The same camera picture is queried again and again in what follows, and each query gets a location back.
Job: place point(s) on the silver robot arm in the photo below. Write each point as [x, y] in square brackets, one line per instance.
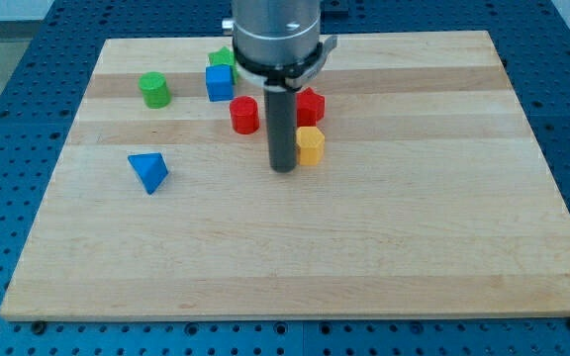
[278, 47]

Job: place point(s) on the black clamp ring mount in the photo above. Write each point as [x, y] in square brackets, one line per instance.
[285, 77]

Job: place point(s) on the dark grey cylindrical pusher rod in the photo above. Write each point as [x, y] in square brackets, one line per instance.
[281, 123]

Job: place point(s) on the yellow hexagon block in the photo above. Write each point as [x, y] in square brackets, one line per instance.
[310, 145]

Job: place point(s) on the green cylinder block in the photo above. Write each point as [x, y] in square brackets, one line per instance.
[155, 92]

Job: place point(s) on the blue cube block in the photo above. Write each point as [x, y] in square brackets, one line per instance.
[219, 83]

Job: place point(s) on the blue perforated metal table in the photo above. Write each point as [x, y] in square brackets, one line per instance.
[39, 103]

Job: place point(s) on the wooden board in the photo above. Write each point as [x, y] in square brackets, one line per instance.
[433, 198]

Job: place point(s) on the red cylinder block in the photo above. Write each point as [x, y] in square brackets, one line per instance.
[244, 115]

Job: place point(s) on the blue triangle block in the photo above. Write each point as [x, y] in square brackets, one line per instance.
[150, 168]

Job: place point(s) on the green star block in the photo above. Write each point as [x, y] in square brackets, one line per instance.
[224, 56]

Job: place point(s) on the red star block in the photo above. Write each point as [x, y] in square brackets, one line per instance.
[310, 108]

